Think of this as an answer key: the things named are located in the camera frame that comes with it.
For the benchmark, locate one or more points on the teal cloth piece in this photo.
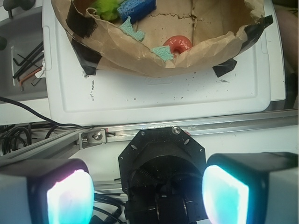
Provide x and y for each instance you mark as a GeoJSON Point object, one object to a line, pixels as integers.
{"type": "Point", "coordinates": [127, 28]}
{"type": "Point", "coordinates": [163, 52]}

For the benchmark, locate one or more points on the orange hex key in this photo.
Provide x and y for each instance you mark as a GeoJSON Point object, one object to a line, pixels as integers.
{"type": "Point", "coordinates": [29, 75]}

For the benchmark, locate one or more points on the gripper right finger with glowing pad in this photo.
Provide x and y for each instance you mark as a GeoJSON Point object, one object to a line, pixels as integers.
{"type": "Point", "coordinates": [252, 188]}

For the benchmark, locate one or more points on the green fuzzy toy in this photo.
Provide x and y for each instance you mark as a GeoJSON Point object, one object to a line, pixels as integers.
{"type": "Point", "coordinates": [107, 9]}

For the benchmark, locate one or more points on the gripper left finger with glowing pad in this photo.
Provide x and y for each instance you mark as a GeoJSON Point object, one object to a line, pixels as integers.
{"type": "Point", "coordinates": [45, 191]}

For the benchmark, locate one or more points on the grey tray with hex keys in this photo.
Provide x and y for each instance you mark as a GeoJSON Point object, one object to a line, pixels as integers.
{"type": "Point", "coordinates": [22, 53]}

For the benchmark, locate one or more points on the blue sponge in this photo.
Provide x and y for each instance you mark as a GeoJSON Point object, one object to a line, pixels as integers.
{"type": "Point", "coordinates": [135, 9]}

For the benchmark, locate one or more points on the aluminium frame rail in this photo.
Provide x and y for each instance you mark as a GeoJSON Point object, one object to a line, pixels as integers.
{"type": "Point", "coordinates": [271, 131]}

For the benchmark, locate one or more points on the brown paper bag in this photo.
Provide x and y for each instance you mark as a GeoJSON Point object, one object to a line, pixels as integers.
{"type": "Point", "coordinates": [202, 34]}

